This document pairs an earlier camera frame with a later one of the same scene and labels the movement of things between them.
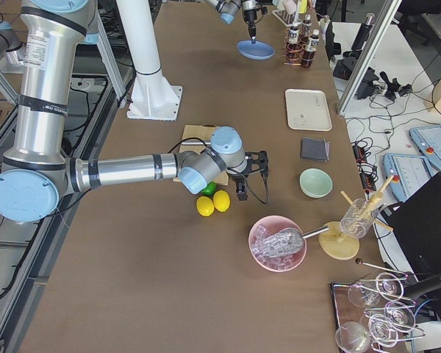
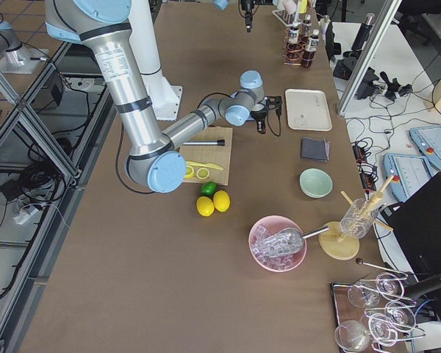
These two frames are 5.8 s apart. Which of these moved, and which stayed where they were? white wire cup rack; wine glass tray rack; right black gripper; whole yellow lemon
Moved: right black gripper
Stayed: whole yellow lemon; wine glass tray rack; white wire cup rack
